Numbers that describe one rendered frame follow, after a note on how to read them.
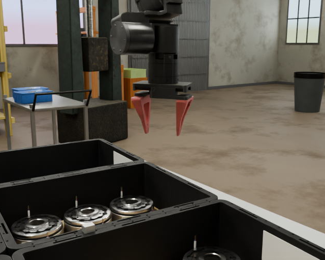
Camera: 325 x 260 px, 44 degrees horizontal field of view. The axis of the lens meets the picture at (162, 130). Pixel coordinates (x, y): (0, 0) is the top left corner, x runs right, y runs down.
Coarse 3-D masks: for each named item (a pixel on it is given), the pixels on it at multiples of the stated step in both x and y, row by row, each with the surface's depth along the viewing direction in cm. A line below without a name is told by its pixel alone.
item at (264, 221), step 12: (204, 204) 75; (216, 204) 76; (228, 204) 75; (156, 216) 70; (168, 216) 71; (252, 216) 70; (108, 228) 66; (120, 228) 66; (276, 228) 66; (60, 240) 61; (72, 240) 62; (300, 240) 61; (24, 252) 58; (36, 252) 59; (324, 252) 58
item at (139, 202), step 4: (124, 200) 94; (128, 200) 95; (132, 200) 95; (136, 200) 94; (140, 200) 94; (124, 204) 92; (128, 204) 91; (132, 204) 91; (136, 204) 91; (140, 204) 92
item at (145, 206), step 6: (120, 198) 97; (144, 198) 97; (114, 204) 93; (120, 204) 93; (144, 204) 93; (150, 204) 93; (114, 210) 90; (120, 210) 89; (126, 210) 89; (132, 210) 89; (138, 210) 89; (144, 210) 90
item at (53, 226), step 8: (32, 216) 86; (40, 216) 86; (48, 216) 86; (56, 216) 86; (16, 224) 82; (24, 224) 82; (48, 224) 82; (56, 224) 83; (16, 232) 79; (24, 232) 79; (32, 232) 79; (40, 232) 79; (48, 232) 79
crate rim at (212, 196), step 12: (108, 168) 97; (120, 168) 98; (156, 168) 97; (36, 180) 89; (48, 180) 89; (180, 180) 89; (204, 192) 81; (180, 204) 75; (192, 204) 75; (0, 216) 70; (132, 216) 70; (144, 216) 70; (0, 228) 66; (96, 228) 66; (12, 240) 61; (36, 240) 61; (48, 240) 61; (12, 252) 59
